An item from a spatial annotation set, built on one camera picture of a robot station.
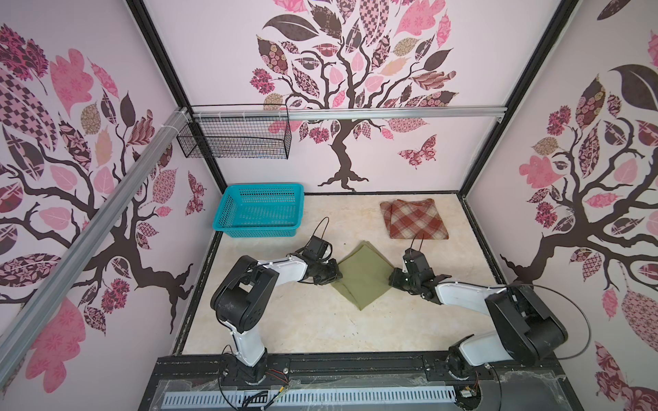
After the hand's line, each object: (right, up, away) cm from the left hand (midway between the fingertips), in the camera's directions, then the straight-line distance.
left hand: (341, 278), depth 92 cm
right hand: (+17, +1, 0) cm, 17 cm away
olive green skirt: (+9, +2, -2) cm, 9 cm away
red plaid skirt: (+29, +22, +16) cm, 40 cm away
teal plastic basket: (-36, +26, +22) cm, 49 cm away
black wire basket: (-51, +62, +30) cm, 85 cm away
